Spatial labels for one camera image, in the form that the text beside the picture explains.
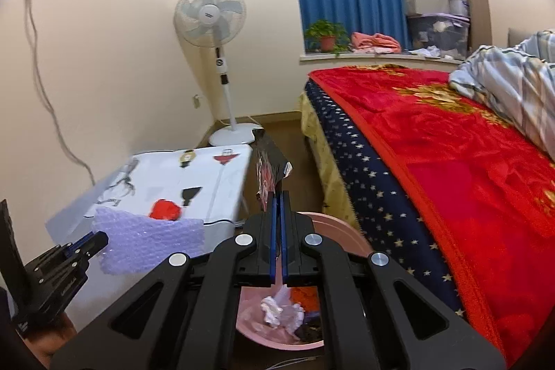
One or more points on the red plastic bag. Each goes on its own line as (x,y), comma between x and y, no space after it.
(165,210)

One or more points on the pink folded cloth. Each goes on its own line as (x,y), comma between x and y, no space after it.
(376,43)

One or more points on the orange plastic bag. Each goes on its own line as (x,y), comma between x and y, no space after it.
(306,297)

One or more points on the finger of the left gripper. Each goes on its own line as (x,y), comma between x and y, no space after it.
(86,245)
(102,241)

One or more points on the red black snack packet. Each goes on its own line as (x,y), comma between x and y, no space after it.
(271,166)

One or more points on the white standing fan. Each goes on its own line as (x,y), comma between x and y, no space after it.
(212,24)

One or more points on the purple foam net sheet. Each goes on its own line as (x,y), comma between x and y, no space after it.
(139,243)

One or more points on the white printed table cover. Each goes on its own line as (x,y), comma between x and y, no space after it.
(205,183)

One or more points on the potted green plant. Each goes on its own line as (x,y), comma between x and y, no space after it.
(327,37)

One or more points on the striped blue grey quilt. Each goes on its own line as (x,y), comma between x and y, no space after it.
(516,83)

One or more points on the white tissue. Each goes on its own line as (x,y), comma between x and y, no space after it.
(279,311)

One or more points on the pink plastic trash bin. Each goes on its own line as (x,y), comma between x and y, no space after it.
(251,317)

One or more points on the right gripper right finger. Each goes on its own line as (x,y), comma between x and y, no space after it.
(375,315)

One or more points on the leopard print cloth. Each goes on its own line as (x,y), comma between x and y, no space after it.
(310,331)

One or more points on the yellow star bed skirt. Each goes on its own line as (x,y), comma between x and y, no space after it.
(336,199)

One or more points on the red floral blanket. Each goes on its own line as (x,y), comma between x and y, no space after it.
(485,193)

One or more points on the beige cardboard box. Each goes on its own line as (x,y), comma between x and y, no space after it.
(423,7)

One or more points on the navy star bedsheet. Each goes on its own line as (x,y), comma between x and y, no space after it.
(388,218)

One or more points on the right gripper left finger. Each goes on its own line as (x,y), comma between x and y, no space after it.
(182,314)

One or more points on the left hand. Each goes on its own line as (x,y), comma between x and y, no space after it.
(44,344)

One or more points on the grey storage bin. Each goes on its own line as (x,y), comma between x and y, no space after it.
(449,33)

